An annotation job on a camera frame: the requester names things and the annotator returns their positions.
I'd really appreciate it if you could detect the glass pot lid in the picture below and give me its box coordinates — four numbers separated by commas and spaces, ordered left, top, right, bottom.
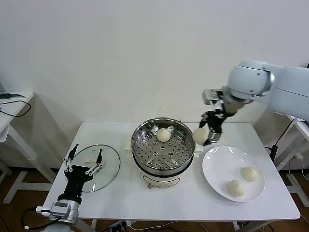
67, 144, 121, 193

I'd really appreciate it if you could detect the stainless steel steamer basket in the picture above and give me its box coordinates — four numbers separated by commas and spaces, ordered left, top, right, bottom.
131, 117, 196, 176

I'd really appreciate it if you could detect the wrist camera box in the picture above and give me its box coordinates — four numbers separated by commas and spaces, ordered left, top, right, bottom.
36, 202, 72, 217
202, 88, 224, 106

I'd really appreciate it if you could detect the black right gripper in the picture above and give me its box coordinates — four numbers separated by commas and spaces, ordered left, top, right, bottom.
198, 110, 228, 147

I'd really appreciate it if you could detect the flat green item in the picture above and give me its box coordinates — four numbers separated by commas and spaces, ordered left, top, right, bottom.
0, 93, 27, 99

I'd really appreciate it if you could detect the white steamed baozi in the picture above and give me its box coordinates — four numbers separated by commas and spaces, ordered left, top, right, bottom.
227, 180, 247, 198
192, 128, 208, 145
156, 128, 171, 143
241, 166, 259, 183

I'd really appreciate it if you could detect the white side table with laptop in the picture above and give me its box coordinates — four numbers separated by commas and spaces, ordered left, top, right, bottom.
276, 113, 309, 208

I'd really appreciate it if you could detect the thin black cable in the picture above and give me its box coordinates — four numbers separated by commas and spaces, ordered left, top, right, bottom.
0, 100, 33, 118

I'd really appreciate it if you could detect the white round plate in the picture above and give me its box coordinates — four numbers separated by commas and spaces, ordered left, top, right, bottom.
202, 145, 266, 203

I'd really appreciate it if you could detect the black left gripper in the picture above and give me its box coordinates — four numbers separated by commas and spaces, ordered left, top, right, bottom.
57, 144, 106, 203

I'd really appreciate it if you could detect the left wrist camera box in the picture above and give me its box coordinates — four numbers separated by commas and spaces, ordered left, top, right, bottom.
36, 202, 72, 217

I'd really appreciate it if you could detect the white power strip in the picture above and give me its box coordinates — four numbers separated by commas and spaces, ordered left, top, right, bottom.
108, 220, 132, 232

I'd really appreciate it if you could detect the white electric cooking pot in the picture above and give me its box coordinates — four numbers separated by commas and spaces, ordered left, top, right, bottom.
124, 136, 203, 190

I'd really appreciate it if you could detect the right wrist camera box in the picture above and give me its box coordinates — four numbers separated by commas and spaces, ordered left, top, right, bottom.
202, 88, 224, 106

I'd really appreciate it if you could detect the white side table with cable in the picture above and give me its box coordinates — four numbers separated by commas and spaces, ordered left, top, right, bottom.
0, 91, 57, 203

